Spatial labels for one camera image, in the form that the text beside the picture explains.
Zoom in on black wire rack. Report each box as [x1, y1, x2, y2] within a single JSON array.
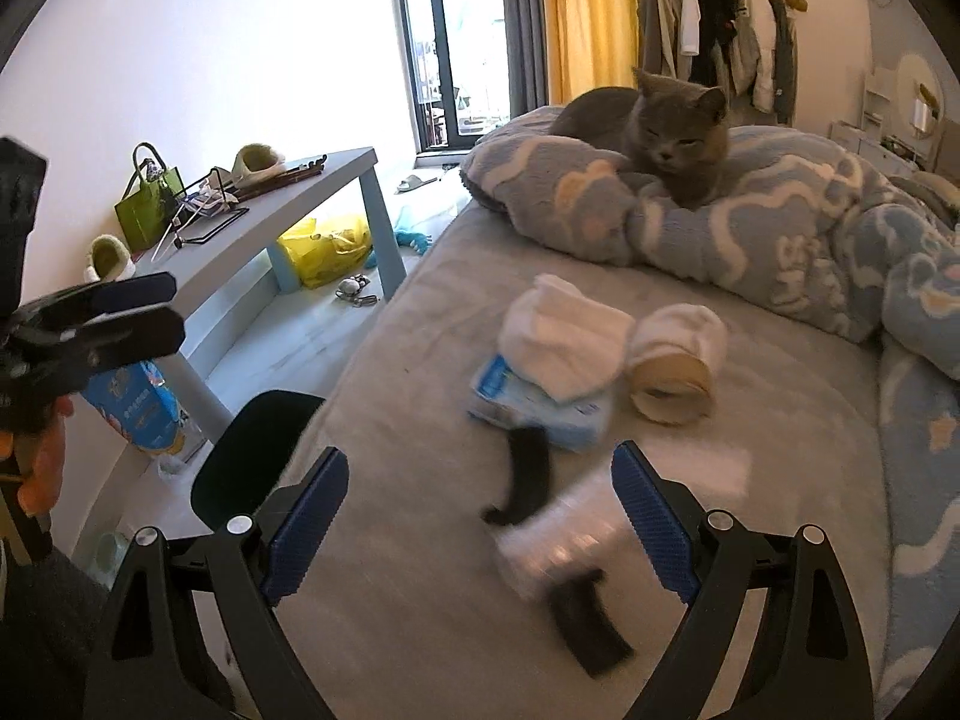
[[154, 165, 252, 248]]

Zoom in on yellow curtain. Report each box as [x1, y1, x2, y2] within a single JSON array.
[[536, 0, 642, 110]]

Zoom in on black glass door frame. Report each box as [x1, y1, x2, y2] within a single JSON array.
[[386, 0, 526, 158]]

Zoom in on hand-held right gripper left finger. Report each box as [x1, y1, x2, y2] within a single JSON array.
[[101, 446, 353, 720]]

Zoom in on yellow plastic bag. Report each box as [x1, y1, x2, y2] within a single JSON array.
[[277, 214, 374, 290]]

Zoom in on pale green pet bowl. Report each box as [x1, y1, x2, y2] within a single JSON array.
[[90, 531, 132, 571]]

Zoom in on cardboard tape roll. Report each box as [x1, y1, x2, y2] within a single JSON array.
[[626, 304, 728, 427]]

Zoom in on blue patterned fleece blanket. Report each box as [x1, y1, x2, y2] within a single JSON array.
[[459, 105, 960, 698]]

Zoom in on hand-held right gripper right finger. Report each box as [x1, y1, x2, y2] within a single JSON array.
[[609, 441, 878, 720]]

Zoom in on blue pet food bag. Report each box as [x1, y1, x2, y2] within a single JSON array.
[[79, 360, 188, 458]]

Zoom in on blue white tissue packet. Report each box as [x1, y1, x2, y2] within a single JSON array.
[[466, 352, 612, 452]]

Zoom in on grey cat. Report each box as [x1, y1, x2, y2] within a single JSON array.
[[550, 66, 732, 211]]

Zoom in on black flat piece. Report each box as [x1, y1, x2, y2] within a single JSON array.
[[544, 568, 637, 680]]

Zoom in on green fluffy slipper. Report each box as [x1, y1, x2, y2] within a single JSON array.
[[82, 234, 137, 284], [229, 144, 288, 192]]

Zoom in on person's left hand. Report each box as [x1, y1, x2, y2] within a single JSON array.
[[19, 394, 77, 520]]

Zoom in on blue plush toy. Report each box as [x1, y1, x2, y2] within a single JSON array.
[[394, 206, 434, 256]]

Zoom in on dark brown sticks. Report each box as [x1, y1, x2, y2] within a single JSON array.
[[246, 154, 329, 193]]

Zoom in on blue-grey table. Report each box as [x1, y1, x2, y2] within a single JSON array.
[[131, 146, 410, 443]]

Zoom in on white tissue pile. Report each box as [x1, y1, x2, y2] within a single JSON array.
[[499, 274, 638, 400]]

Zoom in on grey curtain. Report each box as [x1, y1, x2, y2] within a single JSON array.
[[496, 0, 552, 125]]

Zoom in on white dresser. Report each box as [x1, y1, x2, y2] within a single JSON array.
[[829, 67, 942, 173]]

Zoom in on dark waste bin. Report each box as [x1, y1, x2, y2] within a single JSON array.
[[190, 390, 329, 537]]

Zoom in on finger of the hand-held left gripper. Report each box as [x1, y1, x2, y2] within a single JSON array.
[[15, 304, 187, 395], [16, 274, 179, 331]]

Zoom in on green handbag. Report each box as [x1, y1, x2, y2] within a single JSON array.
[[114, 142, 186, 252]]

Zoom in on black strap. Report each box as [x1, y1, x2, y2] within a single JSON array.
[[480, 426, 556, 527]]

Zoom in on oval mirror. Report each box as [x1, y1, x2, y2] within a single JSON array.
[[896, 52, 946, 166]]

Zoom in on row of hanging clothes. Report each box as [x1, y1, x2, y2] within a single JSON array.
[[637, 0, 800, 126]]

